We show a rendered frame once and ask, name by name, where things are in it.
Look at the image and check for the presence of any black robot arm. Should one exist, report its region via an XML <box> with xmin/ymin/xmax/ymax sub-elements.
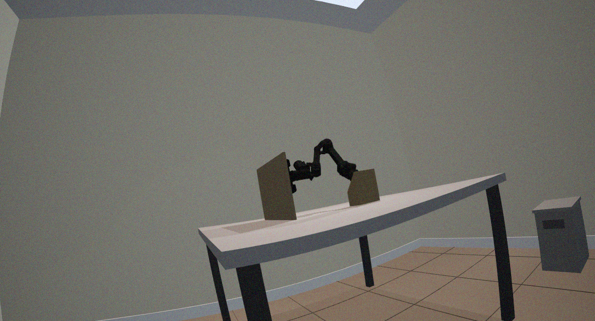
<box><xmin>293</xmin><ymin>139</ymin><xmax>358</xmax><ymax>181</ymax></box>

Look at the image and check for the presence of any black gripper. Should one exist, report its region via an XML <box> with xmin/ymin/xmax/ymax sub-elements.
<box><xmin>287</xmin><ymin>159</ymin><xmax>303</xmax><ymax>193</ymax></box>

